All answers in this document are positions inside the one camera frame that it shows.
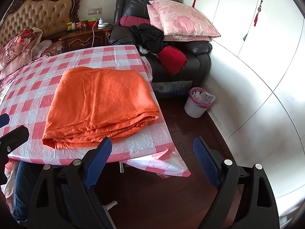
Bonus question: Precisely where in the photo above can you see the orange fleece pants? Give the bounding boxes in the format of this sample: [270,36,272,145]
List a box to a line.
[42,67,159,149]

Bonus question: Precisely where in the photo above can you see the red white checkered tablecloth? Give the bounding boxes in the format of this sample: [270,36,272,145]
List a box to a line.
[1,46,190,177]

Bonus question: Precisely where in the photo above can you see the blue jeans leg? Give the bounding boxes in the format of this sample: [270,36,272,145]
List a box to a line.
[12,161,41,222]

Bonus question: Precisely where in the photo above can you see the floral folded quilt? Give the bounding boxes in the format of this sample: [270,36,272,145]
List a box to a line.
[0,27,43,80]

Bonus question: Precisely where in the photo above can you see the white trash bin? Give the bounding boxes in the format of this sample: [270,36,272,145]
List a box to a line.
[185,87,216,118]

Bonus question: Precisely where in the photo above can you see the black leather armchair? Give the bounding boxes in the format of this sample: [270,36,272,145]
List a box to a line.
[109,0,212,87]

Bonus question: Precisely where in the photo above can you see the dark wooden nightstand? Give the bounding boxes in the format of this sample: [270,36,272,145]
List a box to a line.
[47,24,113,52]

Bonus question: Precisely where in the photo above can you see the red cushion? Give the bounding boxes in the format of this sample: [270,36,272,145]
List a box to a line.
[157,46,187,76]

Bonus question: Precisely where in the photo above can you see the tufted tan headboard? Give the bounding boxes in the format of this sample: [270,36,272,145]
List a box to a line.
[1,0,81,47]

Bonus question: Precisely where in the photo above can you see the red box on nightstand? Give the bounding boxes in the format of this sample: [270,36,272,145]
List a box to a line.
[87,20,98,29]

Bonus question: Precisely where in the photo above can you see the black garment on armchair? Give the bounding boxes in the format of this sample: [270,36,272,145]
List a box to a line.
[129,23,165,54]

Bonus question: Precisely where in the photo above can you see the maroon cushion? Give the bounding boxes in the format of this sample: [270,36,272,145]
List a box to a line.
[118,15,150,27]

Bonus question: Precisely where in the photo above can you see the pink floral pillow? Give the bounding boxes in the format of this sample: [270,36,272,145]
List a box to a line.
[149,0,221,37]

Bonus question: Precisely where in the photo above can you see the white charging cable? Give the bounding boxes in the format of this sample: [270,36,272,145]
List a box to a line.
[91,16,102,47]

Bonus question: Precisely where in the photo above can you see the wall power socket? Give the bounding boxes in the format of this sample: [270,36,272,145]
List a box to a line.
[88,8,102,15]

